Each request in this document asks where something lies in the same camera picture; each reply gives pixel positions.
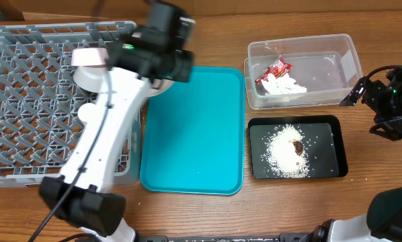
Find grey dishwasher rack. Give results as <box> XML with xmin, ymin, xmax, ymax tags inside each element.
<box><xmin>0</xmin><ymin>21</ymin><xmax>135</xmax><ymax>188</ymax></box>

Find small pink-white bowl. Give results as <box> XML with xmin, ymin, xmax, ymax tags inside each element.
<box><xmin>71</xmin><ymin>48</ymin><xmax>109</xmax><ymax>67</ymax></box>

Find large white round plate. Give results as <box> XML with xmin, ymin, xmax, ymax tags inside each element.
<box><xmin>149</xmin><ymin>79</ymin><xmax>174</xmax><ymax>97</ymax></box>

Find grey-green bowl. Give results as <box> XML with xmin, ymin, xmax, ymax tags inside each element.
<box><xmin>73</xmin><ymin>66</ymin><xmax>106</xmax><ymax>93</ymax></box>

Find white napkin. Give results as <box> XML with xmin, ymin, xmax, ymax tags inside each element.
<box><xmin>261</xmin><ymin>73</ymin><xmax>307</xmax><ymax>95</ymax></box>

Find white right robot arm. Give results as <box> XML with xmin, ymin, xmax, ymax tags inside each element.
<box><xmin>302</xmin><ymin>65</ymin><xmax>402</xmax><ymax>241</ymax></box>

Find teal plastic tray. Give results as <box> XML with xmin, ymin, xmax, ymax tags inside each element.
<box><xmin>140</xmin><ymin>67</ymin><xmax>245</xmax><ymax>196</ymax></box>

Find red snack wrapper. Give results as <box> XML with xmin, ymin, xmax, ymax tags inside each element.
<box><xmin>255</xmin><ymin>58</ymin><xmax>292</xmax><ymax>84</ymax></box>

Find pile of white rice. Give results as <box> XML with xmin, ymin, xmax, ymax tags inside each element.
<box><xmin>259</xmin><ymin>124</ymin><xmax>314</xmax><ymax>179</ymax></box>

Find brown food scrap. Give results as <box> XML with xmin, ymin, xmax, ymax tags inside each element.
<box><xmin>292</xmin><ymin>140</ymin><xmax>304</xmax><ymax>156</ymax></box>

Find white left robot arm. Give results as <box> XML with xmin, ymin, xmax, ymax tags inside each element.
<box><xmin>39</xmin><ymin>1</ymin><xmax>195</xmax><ymax>242</ymax></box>

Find black waste tray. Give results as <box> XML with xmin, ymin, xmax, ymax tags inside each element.
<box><xmin>247</xmin><ymin>115</ymin><xmax>348</xmax><ymax>179</ymax></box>

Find clear plastic waste bin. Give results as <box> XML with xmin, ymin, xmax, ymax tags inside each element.
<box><xmin>244</xmin><ymin>34</ymin><xmax>362</xmax><ymax>110</ymax></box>

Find white plastic cup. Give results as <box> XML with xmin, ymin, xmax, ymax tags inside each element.
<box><xmin>77</xmin><ymin>103</ymin><xmax>97</xmax><ymax>125</ymax></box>

